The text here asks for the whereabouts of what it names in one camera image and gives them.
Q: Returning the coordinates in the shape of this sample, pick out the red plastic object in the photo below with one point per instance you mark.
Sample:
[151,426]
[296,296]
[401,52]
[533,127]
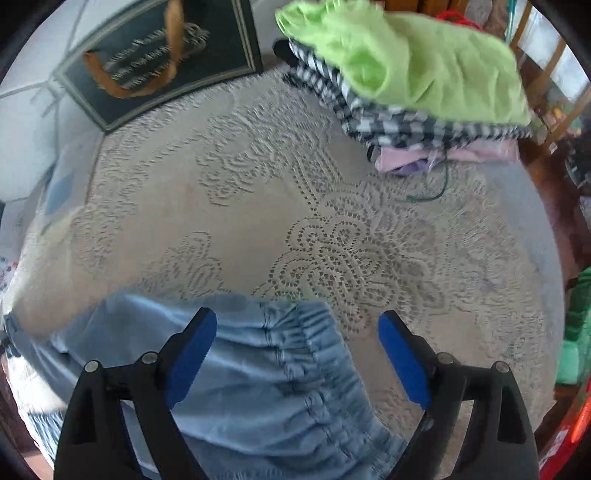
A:
[570,438]

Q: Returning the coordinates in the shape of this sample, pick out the dark green gift bag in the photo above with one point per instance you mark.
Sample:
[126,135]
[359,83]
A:
[217,41]

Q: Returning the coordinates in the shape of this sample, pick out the green plastic object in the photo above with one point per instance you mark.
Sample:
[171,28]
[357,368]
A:
[575,332]

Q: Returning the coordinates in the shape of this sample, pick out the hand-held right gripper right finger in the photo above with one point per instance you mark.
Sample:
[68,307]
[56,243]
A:
[404,364]

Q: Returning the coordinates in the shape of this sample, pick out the green thread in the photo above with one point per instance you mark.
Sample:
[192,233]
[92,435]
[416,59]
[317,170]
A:
[444,182]

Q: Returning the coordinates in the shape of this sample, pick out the black white checked garment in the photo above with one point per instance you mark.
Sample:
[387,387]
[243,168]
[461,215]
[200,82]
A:
[392,124]

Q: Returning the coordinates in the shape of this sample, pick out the light blue pants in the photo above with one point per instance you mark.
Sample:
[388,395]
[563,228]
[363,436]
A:
[258,369]

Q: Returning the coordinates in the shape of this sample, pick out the cream lace tablecloth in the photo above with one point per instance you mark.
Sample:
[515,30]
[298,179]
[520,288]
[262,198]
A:
[323,221]

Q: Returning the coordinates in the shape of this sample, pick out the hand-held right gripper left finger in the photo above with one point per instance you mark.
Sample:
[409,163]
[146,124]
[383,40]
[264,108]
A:
[191,360]

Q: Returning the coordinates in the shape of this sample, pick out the red plastic handbag case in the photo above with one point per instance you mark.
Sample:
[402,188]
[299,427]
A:
[455,16]

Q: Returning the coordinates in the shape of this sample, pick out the lime green garment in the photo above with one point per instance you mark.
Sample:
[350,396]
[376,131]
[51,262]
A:
[438,69]

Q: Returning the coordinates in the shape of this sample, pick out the pink garment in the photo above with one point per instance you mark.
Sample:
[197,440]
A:
[485,150]

